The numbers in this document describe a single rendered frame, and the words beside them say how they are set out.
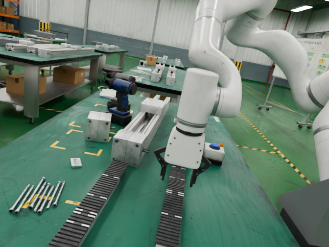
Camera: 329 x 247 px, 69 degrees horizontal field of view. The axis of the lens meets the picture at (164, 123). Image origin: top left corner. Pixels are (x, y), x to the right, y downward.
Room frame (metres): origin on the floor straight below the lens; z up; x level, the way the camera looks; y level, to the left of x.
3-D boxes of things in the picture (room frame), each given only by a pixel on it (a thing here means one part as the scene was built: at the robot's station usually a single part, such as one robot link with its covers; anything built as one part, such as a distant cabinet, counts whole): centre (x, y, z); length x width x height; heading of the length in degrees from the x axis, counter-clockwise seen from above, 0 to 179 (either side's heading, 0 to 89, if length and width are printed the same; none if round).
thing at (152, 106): (1.23, 0.07, 0.87); 0.16 x 0.11 x 0.07; 176
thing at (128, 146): (0.79, 0.10, 0.83); 0.12 x 0.09 x 0.10; 86
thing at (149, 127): (1.23, 0.07, 0.82); 0.80 x 0.10 x 0.09; 176
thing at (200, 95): (0.62, -0.07, 1.09); 0.09 x 0.08 x 0.13; 89
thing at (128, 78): (1.38, 0.31, 0.89); 0.20 x 0.08 x 0.22; 74
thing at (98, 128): (0.94, 0.25, 0.83); 0.11 x 0.10 x 0.10; 103
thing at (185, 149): (0.62, -0.07, 0.95); 0.10 x 0.07 x 0.11; 86
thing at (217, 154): (0.93, -0.22, 0.81); 0.10 x 0.08 x 0.06; 86
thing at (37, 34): (5.35, 2.84, 0.50); 1.03 x 0.55 x 1.01; 6
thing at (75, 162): (0.69, 0.26, 0.78); 0.05 x 0.03 x 0.01; 28
